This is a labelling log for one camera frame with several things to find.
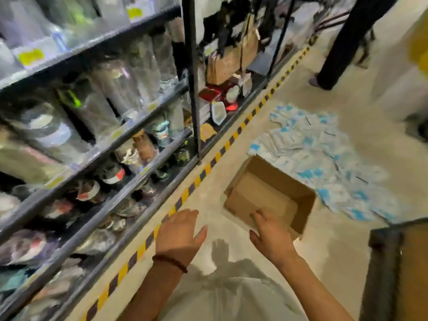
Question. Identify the person's right hand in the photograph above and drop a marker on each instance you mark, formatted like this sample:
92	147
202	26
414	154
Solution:
274	244

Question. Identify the person's left hand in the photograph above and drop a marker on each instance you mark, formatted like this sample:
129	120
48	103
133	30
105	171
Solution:
177	240

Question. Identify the brown cardboard box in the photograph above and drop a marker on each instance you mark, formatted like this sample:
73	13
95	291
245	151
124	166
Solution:
267	193

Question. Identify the black metal store shelving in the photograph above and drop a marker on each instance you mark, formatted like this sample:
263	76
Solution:
192	96

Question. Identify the blue bottle cream lid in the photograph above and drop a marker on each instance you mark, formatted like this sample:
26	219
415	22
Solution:
43	130

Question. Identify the green lid bottle pink handle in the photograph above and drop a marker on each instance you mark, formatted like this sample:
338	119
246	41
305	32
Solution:
23	160

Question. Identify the person's right forearm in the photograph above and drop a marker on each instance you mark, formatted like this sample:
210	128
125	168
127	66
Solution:
314	294

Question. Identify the person's left forearm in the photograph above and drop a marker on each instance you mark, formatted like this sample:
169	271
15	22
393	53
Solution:
150	294

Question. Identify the person's light grey trousers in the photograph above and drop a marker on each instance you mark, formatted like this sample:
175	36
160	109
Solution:
234	297

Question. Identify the pile of white blue sheets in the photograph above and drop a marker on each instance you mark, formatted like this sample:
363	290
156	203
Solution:
317	153

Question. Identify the black wooden display stand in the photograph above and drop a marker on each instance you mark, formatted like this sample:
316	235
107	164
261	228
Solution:
381	270

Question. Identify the tan bear shaped item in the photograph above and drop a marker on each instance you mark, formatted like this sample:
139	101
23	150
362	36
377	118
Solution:
207	132

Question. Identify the stack of clear plastic packs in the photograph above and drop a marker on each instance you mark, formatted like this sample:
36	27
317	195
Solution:
204	111

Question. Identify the white blue framed mirror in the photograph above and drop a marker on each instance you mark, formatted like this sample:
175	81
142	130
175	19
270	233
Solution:
219	113

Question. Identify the red round mirror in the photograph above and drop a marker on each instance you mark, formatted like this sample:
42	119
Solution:
231	106

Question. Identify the white oval mirror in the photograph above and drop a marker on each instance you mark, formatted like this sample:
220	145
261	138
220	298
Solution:
247	88

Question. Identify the brown tote bag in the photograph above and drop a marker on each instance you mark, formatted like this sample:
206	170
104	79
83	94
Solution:
250	50
224	66

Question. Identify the grey flat pack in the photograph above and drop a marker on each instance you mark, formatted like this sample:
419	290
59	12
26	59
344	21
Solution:
264	61

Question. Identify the dark grey bin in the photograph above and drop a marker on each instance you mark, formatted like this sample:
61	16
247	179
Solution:
423	130

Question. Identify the yellow white price label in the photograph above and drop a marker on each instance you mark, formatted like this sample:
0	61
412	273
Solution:
210	48
30	56
135	11

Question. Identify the yellow white pillar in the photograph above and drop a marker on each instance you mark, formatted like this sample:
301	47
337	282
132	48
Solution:
401	80

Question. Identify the black hanging bags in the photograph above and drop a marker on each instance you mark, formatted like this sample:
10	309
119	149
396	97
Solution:
234	9

